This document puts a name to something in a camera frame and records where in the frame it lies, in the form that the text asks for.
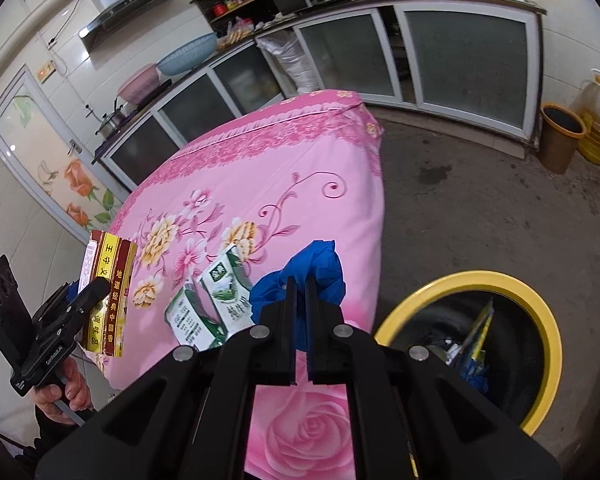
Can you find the kitchen counter cabinet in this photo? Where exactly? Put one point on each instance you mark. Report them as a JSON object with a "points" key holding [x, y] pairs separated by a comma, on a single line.
{"points": [[460, 65]]}

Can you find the pink floral blanket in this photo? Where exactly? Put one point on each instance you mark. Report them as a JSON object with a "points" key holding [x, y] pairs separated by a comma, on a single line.
{"points": [[290, 170]]}

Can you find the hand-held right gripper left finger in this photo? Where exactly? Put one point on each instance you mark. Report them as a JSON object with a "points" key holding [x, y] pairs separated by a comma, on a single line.
{"points": [[285, 340]]}

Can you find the blue plastic basket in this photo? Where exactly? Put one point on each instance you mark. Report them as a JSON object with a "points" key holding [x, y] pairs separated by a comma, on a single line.
{"points": [[187, 55]]}

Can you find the yellow rimmed trash bin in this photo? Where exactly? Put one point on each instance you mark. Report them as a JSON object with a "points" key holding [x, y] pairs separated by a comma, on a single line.
{"points": [[545, 320]]}

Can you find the red yellow cardboard box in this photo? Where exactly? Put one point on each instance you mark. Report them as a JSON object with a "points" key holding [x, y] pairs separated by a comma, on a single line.
{"points": [[111, 290]]}

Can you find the yellow cooking oil bottle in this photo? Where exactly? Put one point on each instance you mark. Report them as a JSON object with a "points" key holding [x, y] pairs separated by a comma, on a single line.
{"points": [[597, 120]]}

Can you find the flower printed glass door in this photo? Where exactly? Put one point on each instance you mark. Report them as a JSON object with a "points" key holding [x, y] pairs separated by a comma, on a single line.
{"points": [[45, 160]]}

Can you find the person's left hand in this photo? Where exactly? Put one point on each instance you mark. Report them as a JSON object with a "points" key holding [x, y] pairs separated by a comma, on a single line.
{"points": [[72, 385]]}

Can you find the green white milk carton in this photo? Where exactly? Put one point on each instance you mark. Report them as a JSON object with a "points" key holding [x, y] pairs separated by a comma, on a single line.
{"points": [[227, 290], [192, 317]]}

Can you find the brown waste bin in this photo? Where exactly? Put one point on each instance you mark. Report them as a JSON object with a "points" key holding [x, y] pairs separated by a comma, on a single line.
{"points": [[560, 140]]}

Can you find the pink plastic basin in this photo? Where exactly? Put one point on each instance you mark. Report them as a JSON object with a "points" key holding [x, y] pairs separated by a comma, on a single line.
{"points": [[139, 85]]}

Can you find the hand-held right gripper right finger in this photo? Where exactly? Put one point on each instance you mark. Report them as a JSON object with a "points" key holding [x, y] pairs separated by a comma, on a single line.
{"points": [[317, 340]]}

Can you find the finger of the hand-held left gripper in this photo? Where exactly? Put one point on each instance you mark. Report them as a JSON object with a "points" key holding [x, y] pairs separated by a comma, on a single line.
{"points": [[90, 296]]}

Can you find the clear bag of snacks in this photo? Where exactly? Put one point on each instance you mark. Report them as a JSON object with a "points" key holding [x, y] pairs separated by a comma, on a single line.
{"points": [[237, 35]]}

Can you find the person's left forearm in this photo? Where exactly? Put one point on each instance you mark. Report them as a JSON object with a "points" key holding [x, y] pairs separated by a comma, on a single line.
{"points": [[55, 450]]}

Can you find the steel cooking pot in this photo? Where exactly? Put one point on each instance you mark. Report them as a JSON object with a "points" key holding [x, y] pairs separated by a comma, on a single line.
{"points": [[112, 120]]}

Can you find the white sack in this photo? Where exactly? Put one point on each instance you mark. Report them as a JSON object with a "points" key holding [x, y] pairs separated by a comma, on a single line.
{"points": [[292, 62]]}

